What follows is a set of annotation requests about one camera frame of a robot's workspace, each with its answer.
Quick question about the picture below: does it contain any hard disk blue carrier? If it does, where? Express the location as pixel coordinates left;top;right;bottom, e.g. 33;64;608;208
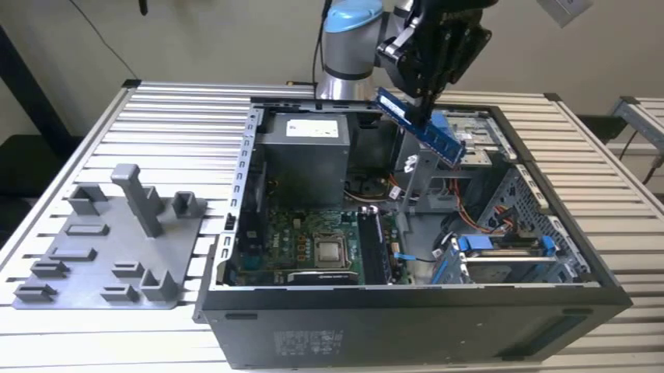
453;232;564;284

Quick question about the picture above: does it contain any silver CPU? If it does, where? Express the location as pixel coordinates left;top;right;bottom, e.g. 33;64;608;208
316;241;346;266

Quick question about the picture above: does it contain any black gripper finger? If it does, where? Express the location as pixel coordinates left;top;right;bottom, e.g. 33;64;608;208
413;88;442;125

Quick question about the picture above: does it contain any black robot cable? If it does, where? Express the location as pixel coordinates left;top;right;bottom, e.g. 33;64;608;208
308;0;334;82

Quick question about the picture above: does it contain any grey metal drive cage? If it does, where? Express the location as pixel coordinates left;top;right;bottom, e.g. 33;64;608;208
394;110;518;214

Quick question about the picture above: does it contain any metal socket cover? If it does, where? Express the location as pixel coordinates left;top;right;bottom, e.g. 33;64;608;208
308;231;353;272

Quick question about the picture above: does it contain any green motherboard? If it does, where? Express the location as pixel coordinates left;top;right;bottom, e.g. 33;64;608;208
227;205;414;288

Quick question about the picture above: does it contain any grey power supply unit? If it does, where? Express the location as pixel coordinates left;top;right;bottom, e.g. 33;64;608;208
256;112;353;207

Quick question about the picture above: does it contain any grey perforated disk bay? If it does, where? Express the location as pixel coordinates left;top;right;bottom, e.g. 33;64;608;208
433;162;593;287

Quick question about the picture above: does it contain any black wire blue plug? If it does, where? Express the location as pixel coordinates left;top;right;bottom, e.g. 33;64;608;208
393;252;442;266

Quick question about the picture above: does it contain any black box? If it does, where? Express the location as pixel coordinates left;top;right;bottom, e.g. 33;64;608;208
573;114;632;145

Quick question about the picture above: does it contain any black graphics card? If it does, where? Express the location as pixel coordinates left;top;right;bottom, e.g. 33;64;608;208
284;270;363;288

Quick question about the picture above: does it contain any black PC case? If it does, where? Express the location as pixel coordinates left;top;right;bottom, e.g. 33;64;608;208
191;96;634;370

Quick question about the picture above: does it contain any blue RAM stick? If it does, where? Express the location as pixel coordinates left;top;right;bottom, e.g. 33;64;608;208
373;85;466;169

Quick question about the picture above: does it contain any aluminium side table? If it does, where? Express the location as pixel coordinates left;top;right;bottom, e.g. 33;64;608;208
604;95;664;156

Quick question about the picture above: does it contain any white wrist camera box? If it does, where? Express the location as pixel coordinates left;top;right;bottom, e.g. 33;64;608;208
536;0;593;29

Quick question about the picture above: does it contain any orange SATA wire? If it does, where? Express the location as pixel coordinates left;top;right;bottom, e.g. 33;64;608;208
449;176;516;234

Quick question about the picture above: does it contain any grey parts rack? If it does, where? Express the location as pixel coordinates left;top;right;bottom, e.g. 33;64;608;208
10;162;208;312

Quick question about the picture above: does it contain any power supply wire bundle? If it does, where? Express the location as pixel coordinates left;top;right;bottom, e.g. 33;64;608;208
343;173;403;203

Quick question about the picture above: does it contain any thin black wall wire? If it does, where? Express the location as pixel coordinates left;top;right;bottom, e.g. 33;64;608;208
69;0;137;82

